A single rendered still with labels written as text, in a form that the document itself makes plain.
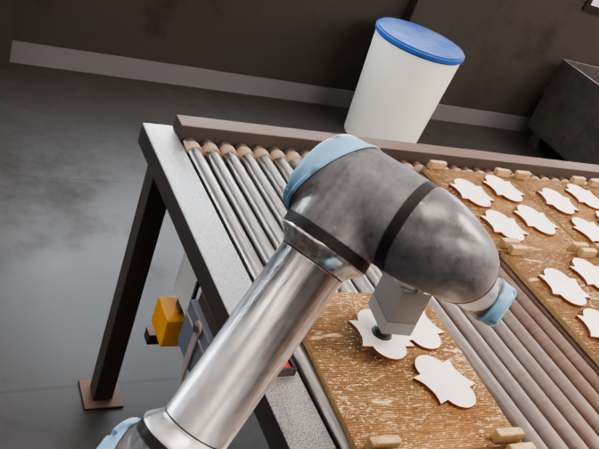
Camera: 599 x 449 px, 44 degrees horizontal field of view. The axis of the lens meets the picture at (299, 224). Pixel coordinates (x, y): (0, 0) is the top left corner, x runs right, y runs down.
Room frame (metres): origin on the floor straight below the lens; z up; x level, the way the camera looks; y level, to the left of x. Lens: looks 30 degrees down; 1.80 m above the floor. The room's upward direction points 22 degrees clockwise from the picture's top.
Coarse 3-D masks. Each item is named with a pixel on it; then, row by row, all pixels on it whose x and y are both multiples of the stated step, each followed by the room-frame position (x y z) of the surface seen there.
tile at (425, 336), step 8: (424, 320) 1.31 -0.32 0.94; (416, 328) 1.27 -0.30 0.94; (424, 328) 1.28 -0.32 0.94; (432, 328) 1.29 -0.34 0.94; (408, 336) 1.23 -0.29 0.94; (416, 336) 1.24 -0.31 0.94; (424, 336) 1.25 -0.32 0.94; (432, 336) 1.26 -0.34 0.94; (416, 344) 1.22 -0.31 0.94; (424, 344) 1.22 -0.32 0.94; (432, 344) 1.23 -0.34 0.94
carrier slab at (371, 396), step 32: (320, 320) 1.18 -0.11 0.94; (352, 320) 1.22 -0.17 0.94; (320, 352) 1.09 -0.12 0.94; (352, 352) 1.12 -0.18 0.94; (416, 352) 1.20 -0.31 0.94; (448, 352) 1.24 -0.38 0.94; (352, 384) 1.04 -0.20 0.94; (384, 384) 1.07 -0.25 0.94; (416, 384) 1.10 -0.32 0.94; (480, 384) 1.18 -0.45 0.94; (352, 416) 0.96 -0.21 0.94; (384, 416) 0.99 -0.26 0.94; (416, 416) 1.02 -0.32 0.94; (448, 416) 1.05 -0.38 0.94; (480, 416) 1.09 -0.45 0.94; (352, 448) 0.90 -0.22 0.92; (416, 448) 0.94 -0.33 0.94; (448, 448) 0.97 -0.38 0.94; (480, 448) 1.01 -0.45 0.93
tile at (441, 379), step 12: (420, 360) 1.17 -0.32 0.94; (432, 360) 1.18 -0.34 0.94; (420, 372) 1.13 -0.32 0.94; (432, 372) 1.15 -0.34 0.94; (444, 372) 1.16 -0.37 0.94; (456, 372) 1.17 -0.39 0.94; (420, 384) 1.11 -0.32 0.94; (432, 384) 1.11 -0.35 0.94; (444, 384) 1.13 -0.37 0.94; (456, 384) 1.14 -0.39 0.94; (468, 384) 1.15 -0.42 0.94; (444, 396) 1.09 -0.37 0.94; (456, 396) 1.10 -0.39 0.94; (468, 396) 1.12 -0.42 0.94; (468, 408) 1.09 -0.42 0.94
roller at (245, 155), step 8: (240, 144) 1.81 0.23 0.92; (240, 152) 1.77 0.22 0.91; (248, 152) 1.77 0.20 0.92; (240, 160) 1.76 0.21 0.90; (248, 160) 1.74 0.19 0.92; (248, 168) 1.71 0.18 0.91; (256, 168) 1.71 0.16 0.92; (256, 176) 1.68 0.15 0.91; (264, 176) 1.68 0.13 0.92; (256, 184) 1.66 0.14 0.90; (264, 184) 1.65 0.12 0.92; (264, 192) 1.62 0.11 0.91; (272, 192) 1.62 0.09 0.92; (264, 200) 1.60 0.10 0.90; (272, 200) 1.59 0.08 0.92; (280, 200) 1.60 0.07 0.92; (272, 208) 1.57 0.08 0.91; (280, 208) 1.56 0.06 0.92; (280, 216) 1.54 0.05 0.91; (280, 224) 1.52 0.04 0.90
